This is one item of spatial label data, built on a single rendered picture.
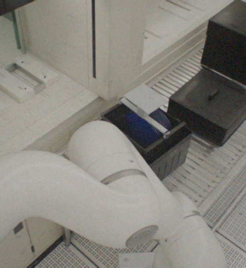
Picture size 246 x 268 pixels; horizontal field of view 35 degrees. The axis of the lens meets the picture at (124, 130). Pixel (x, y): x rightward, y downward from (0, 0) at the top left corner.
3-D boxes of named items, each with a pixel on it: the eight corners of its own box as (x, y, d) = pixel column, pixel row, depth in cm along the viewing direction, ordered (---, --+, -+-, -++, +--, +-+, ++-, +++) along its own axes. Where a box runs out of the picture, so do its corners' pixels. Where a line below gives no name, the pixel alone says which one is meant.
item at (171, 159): (89, 156, 155) (88, 126, 143) (138, 123, 169) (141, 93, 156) (137, 200, 142) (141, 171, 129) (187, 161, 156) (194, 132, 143)
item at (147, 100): (98, 152, 156) (98, 93, 133) (134, 128, 166) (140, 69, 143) (142, 190, 144) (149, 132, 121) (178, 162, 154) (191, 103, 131)
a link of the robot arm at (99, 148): (181, 272, 95) (152, 218, 105) (223, 245, 94) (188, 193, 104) (75, 213, 56) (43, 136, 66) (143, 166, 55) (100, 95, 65)
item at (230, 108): (221, 147, 162) (228, 125, 152) (163, 114, 174) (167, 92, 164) (253, 111, 178) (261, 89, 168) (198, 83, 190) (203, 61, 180)
